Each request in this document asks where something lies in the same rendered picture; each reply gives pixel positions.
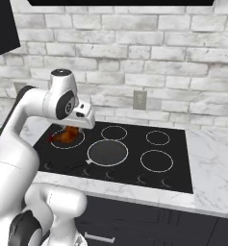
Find brown chicken drumstick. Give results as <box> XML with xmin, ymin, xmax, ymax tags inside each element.
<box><xmin>50</xmin><ymin>125</ymin><xmax>81</xmax><ymax>144</ymax></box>

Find dark cupboard door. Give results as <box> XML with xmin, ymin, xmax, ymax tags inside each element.
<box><xmin>209</xmin><ymin>216</ymin><xmax>228</xmax><ymax>246</ymax></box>

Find black hob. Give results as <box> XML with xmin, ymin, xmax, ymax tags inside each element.
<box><xmin>32</xmin><ymin>119</ymin><xmax>194</xmax><ymax>195</ymax></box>

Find dark cupboard panel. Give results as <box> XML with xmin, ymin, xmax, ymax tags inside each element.
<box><xmin>76</xmin><ymin>195</ymin><xmax>222</xmax><ymax>227</ymax></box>

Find dark drawer front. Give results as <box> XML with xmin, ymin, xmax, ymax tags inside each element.
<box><xmin>74</xmin><ymin>218</ymin><xmax>217</xmax><ymax>246</ymax></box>

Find silver drawer handle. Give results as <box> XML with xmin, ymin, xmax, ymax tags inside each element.
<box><xmin>84</xmin><ymin>232</ymin><xmax>116</xmax><ymax>245</ymax></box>

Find black range hood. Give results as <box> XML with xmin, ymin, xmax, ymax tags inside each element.
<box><xmin>26</xmin><ymin>0</ymin><xmax>216</xmax><ymax>7</ymax></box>

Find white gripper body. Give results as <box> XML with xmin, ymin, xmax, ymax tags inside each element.
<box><xmin>65</xmin><ymin>111</ymin><xmax>97</xmax><ymax>130</ymax></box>

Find grey wall outlet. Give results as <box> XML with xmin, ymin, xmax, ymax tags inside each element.
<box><xmin>13</xmin><ymin>81</ymin><xmax>29</xmax><ymax>95</ymax></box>
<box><xmin>132</xmin><ymin>89</ymin><xmax>148</xmax><ymax>111</ymax></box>

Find black wall cupboard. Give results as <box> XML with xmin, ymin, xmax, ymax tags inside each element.
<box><xmin>0</xmin><ymin>0</ymin><xmax>22</xmax><ymax>61</ymax></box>

